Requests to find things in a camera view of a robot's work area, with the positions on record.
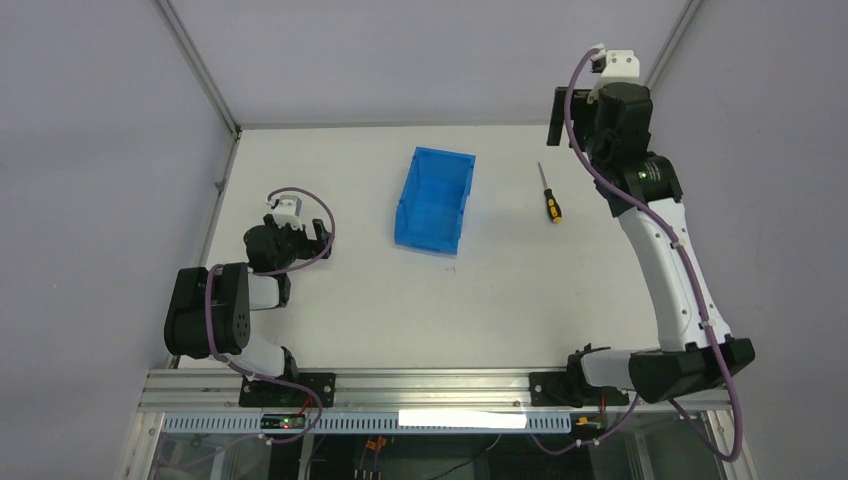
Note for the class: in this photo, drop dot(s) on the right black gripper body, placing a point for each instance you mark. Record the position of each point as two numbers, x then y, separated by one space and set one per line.
555 115

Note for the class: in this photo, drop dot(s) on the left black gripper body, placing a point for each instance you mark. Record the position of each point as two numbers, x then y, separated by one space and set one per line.
318 236

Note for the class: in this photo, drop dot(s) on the black yellow screwdriver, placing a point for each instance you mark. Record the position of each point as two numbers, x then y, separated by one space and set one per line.
553 209

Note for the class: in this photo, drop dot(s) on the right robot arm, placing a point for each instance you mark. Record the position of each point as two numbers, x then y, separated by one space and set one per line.
696 349

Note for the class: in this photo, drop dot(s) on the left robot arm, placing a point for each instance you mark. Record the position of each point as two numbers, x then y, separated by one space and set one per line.
209 314

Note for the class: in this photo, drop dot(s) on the blue plastic bin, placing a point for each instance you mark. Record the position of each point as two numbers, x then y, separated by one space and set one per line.
431 208

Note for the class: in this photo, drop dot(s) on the green circuit board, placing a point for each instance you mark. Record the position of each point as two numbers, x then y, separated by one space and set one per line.
282 422

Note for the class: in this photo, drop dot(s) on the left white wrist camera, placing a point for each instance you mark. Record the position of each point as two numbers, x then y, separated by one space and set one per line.
286 210

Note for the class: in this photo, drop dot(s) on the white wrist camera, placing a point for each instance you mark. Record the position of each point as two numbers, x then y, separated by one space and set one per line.
286 210
612 66

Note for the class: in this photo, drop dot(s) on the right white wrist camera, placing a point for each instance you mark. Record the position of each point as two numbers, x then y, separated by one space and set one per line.
612 66

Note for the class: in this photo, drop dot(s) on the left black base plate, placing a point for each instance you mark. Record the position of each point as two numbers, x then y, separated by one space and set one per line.
262 394

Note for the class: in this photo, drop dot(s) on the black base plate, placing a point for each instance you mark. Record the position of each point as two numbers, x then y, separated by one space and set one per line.
262 394
561 388

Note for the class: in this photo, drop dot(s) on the aluminium front rail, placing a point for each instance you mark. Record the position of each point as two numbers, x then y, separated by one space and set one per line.
358 390

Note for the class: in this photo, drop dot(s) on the white slotted cable duct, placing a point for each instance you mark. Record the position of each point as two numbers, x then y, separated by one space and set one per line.
402 422

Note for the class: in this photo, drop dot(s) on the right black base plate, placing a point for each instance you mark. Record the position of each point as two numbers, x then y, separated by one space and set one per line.
561 388

